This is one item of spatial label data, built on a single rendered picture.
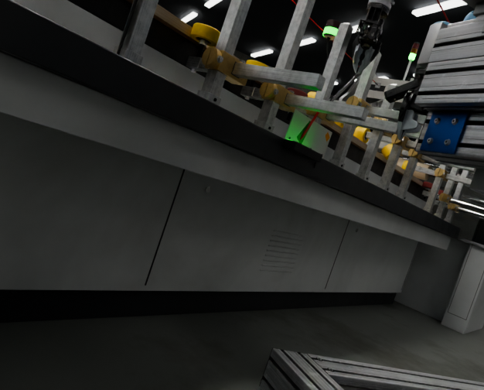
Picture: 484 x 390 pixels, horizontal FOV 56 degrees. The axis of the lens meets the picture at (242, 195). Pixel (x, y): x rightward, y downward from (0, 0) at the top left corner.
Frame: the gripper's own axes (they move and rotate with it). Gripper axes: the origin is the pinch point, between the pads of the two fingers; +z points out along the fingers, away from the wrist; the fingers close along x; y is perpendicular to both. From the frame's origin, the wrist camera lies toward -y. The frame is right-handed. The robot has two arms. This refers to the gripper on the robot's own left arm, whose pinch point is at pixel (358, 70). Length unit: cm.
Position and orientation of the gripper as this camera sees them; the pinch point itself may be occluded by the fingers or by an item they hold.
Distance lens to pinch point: 161.7
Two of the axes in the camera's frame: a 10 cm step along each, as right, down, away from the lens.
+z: -3.3, 9.4, 0.4
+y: -3.1, -0.7, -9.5
